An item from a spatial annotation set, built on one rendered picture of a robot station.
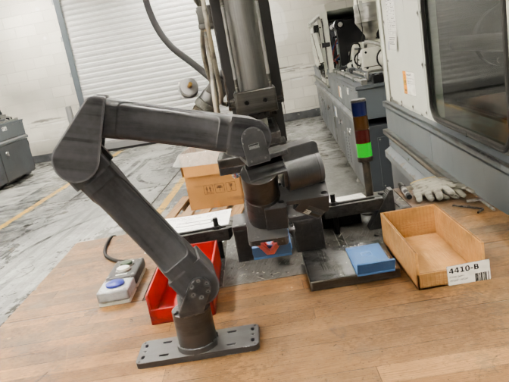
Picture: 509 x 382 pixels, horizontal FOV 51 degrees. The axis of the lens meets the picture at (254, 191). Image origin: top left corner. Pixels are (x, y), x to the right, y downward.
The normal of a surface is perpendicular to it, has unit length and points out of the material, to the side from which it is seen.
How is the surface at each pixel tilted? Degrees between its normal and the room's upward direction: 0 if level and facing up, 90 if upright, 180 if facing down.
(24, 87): 89
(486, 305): 0
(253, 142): 90
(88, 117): 90
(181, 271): 92
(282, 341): 0
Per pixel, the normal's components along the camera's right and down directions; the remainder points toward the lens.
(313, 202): 0.08, 0.70
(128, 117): 0.38, 0.17
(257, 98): 0.01, 0.25
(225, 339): -0.17, -0.95
